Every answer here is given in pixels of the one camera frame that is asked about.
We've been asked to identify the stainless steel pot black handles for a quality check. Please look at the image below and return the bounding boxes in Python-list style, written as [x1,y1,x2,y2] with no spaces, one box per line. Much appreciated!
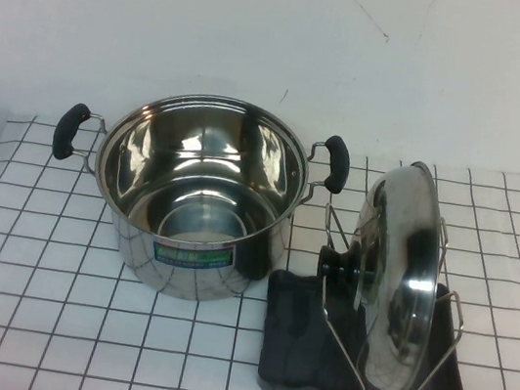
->
[31,69,359,324]

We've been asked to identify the steel pot lid black knob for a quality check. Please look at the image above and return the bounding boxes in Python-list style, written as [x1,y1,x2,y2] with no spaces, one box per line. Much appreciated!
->
[298,148,459,390]

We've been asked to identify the black plastic drip tray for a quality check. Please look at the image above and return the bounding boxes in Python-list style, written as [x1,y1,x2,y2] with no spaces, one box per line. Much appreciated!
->
[251,255,483,390]

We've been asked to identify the white black grid tablecloth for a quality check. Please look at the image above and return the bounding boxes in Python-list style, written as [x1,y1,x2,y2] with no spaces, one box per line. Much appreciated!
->
[0,87,520,390]

